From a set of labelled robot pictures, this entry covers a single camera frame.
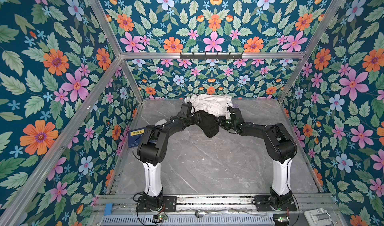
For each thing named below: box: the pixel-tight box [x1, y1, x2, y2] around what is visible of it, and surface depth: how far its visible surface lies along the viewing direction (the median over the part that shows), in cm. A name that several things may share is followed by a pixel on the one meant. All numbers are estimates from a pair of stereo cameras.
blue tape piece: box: [104, 203, 113, 216], surface depth 74 cm
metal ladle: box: [195, 209, 229, 218], surface depth 71 cm
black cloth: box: [197, 110, 219, 138], surface depth 101 cm
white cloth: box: [184, 94, 232, 118], surface depth 109 cm
